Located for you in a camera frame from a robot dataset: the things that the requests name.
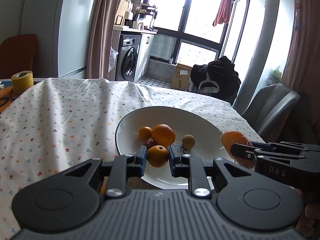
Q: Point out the small orange tangerine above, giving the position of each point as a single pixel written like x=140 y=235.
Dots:
x=157 y=156

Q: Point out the white kitchen cabinet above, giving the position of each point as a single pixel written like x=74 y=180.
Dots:
x=143 y=55

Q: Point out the grey leather chair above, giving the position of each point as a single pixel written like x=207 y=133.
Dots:
x=269 y=109

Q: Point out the pink hanging towel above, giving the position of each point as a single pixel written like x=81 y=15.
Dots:
x=223 y=13

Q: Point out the floral white tablecloth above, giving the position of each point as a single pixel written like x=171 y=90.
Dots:
x=59 y=123

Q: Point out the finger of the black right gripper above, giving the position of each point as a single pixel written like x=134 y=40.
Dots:
x=244 y=154

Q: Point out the brown wooden chair back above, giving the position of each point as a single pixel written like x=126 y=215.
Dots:
x=17 y=54

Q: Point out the pink curtain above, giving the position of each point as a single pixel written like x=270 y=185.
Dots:
x=99 y=47
x=302 y=67

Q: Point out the black clothes on chair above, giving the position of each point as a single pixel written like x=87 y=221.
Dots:
x=217 y=79

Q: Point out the pink left curtain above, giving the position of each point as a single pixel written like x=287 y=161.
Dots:
x=99 y=47

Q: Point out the yellow tape roll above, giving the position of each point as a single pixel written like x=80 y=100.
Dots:
x=22 y=81

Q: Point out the orange table mat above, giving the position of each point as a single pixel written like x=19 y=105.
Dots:
x=7 y=96

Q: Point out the large orange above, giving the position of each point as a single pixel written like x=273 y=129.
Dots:
x=163 y=135

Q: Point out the white refrigerator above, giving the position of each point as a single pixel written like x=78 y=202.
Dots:
x=62 y=28

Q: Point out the small dark red apple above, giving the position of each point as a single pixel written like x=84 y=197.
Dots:
x=149 y=144

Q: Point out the grey washing machine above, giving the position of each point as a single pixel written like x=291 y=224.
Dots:
x=127 y=57

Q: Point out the pink right curtain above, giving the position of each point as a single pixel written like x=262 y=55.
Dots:
x=302 y=67

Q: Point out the small orange kumquat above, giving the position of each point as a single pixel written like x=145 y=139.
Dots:
x=145 y=133

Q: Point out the black kitchen dish rack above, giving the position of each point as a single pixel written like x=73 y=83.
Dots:
x=147 y=15

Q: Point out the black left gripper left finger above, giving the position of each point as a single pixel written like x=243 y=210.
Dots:
x=121 y=169

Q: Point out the small brown kiwi fruit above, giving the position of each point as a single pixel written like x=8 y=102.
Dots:
x=188 y=141

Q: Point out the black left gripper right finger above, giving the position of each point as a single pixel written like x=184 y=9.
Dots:
x=191 y=168

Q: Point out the cardboard box on floor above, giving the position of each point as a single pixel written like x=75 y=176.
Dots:
x=181 y=78

